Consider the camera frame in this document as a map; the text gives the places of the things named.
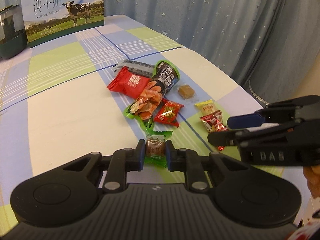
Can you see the dark red candy packet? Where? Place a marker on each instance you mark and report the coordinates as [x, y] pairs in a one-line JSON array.
[[213, 122]]

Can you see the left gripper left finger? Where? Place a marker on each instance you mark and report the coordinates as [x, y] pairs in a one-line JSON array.
[[73, 190]]

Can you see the clear wrapped brown candy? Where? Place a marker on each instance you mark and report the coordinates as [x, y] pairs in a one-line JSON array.
[[186, 92]]

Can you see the green brown candy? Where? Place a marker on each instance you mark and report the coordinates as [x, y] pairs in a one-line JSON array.
[[155, 147]]

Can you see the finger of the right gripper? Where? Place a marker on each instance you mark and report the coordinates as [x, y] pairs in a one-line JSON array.
[[245, 121], [226, 138]]

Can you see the dark green humidifier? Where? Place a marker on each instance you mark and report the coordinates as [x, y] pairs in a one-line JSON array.
[[13, 35]]

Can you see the person's hand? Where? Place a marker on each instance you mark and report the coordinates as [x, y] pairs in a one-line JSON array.
[[312, 174]]

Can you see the yellow candy packet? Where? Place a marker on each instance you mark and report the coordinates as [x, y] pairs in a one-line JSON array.
[[206, 107]]

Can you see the checkered tablecloth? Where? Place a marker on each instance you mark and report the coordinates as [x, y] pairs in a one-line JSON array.
[[55, 105]]

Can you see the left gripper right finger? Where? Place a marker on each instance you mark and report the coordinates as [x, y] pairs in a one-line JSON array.
[[243, 193]]

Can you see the blue star curtain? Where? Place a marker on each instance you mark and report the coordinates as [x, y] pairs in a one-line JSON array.
[[264, 43]]

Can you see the red green candy packet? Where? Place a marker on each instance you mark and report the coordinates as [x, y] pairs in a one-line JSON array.
[[168, 113]]

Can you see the green chips bag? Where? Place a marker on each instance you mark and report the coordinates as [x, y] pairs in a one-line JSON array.
[[165, 76]]

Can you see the grey black snack packet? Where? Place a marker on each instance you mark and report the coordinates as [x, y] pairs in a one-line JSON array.
[[135, 67]]

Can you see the red square snack packet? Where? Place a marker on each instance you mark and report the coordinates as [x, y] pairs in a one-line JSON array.
[[128, 83]]

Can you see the blue milk carton box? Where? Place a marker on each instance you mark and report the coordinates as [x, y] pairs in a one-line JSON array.
[[45, 20]]

